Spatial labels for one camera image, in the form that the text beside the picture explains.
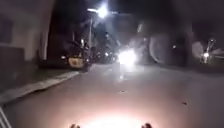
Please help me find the vehicle with bright headlights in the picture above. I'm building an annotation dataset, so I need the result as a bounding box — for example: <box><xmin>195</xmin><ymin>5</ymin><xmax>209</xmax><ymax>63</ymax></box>
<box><xmin>114</xmin><ymin>47</ymin><xmax>139</xmax><ymax>68</ymax></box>

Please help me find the parked vehicle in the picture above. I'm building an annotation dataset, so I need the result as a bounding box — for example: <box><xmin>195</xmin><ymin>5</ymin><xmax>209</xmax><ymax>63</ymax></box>
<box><xmin>38</xmin><ymin>39</ymin><xmax>101</xmax><ymax>71</ymax></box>

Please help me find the pale building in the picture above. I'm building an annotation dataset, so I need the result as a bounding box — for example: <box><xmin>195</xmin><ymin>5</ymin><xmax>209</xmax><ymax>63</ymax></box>
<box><xmin>0</xmin><ymin>0</ymin><xmax>56</xmax><ymax>63</ymax></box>

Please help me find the street lamp pole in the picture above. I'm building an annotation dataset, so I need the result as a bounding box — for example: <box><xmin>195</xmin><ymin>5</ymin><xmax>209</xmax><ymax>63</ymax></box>
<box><xmin>86</xmin><ymin>3</ymin><xmax>110</xmax><ymax>51</ymax></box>

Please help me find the robot's own part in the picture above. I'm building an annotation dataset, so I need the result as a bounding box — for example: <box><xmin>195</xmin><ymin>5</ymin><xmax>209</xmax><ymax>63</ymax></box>
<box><xmin>69</xmin><ymin>123</ymin><xmax>81</xmax><ymax>128</ymax></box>
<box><xmin>141</xmin><ymin>122</ymin><xmax>153</xmax><ymax>128</ymax></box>

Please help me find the grey asphalt road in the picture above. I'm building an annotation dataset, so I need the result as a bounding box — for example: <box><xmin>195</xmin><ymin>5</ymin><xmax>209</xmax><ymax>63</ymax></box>
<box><xmin>1</xmin><ymin>63</ymin><xmax>224</xmax><ymax>128</ymax></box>

